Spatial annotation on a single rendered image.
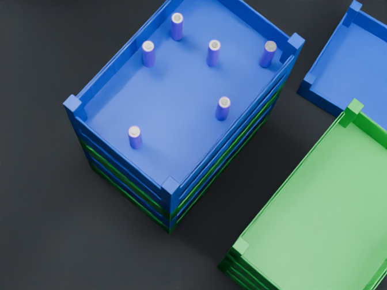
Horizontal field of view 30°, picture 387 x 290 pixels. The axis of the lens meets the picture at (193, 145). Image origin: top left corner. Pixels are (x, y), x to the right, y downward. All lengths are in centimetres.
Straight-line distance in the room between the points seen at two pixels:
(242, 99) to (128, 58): 18
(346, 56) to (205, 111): 50
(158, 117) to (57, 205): 38
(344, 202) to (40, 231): 57
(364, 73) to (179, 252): 52
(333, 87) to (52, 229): 62
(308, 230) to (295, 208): 4
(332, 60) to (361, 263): 50
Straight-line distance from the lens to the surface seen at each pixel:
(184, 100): 110
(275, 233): 114
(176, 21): 107
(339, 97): 148
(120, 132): 108
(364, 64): 151
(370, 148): 120
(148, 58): 108
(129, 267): 137
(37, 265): 139
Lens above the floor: 136
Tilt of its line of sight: 75 degrees down
